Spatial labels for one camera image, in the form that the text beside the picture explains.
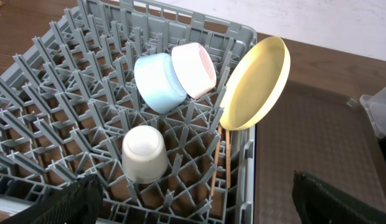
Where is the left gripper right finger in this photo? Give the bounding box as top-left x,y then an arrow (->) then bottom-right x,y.
292,172 -> 386,224

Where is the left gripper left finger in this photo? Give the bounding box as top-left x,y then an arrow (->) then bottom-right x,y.
1,174 -> 103,224

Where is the white cup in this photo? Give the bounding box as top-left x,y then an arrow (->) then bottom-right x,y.
121,125 -> 169,184

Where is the wooden chopstick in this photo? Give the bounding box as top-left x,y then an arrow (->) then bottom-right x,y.
210,125 -> 222,197
225,130 -> 231,189

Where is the yellow plate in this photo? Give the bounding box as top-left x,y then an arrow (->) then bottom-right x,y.
220,36 -> 291,130

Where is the light blue bowl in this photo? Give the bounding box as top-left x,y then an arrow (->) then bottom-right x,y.
134,53 -> 187,114

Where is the white pink bowl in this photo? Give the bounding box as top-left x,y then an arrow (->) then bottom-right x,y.
171,42 -> 217,99

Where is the grey dishwasher rack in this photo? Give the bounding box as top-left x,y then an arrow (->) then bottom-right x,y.
0,1 -> 257,223

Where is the dark brown serving tray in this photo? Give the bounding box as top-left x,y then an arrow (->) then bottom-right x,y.
254,81 -> 386,223

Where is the clear plastic bin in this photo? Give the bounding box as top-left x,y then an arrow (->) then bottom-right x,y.
360,86 -> 386,139

